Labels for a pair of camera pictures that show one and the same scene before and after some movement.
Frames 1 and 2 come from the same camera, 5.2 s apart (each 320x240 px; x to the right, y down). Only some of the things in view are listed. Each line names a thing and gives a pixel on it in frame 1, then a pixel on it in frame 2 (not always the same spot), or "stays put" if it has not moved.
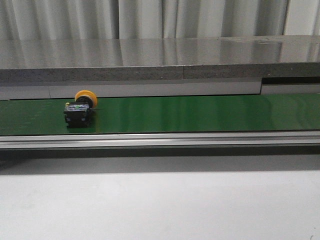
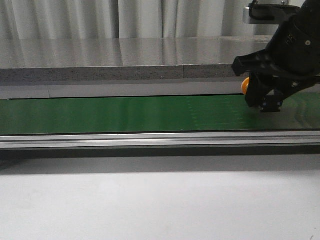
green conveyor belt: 257,113 stays put
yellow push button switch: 78,114 -> 245,85
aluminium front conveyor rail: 286,138 stays put
